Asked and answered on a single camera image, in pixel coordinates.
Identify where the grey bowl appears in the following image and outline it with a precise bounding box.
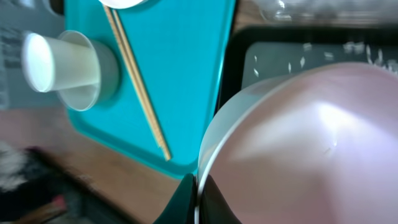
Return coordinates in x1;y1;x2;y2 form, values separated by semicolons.
57;30;121;111

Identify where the clear plastic waste bin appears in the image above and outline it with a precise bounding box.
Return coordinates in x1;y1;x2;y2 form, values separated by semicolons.
254;0;397;26

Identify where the large white plate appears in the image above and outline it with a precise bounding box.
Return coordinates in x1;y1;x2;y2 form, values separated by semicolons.
98;0;147;9

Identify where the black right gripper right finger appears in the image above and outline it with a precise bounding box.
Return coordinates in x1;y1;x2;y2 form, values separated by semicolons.
198;175;241;224

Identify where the white paper cup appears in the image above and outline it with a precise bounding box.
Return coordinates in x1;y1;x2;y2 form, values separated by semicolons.
21;33;100;93

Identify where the teal plastic tray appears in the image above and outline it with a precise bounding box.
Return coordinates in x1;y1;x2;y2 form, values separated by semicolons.
68;0;236;179

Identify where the wooden chopstick left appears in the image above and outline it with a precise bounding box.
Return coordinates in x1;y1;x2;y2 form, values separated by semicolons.
102;4;172;161

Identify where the wooden chopstick right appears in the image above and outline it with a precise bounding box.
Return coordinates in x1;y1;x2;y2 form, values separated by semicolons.
112;9;172;161

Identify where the wooden chopstick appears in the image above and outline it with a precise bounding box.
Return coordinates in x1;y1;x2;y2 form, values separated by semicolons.
102;4;172;161
112;9;172;161

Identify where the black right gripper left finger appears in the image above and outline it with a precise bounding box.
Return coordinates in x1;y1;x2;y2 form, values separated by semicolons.
154;174;197;224

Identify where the black food waste tray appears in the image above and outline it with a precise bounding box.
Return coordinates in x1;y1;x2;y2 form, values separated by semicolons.
216;26;397;110

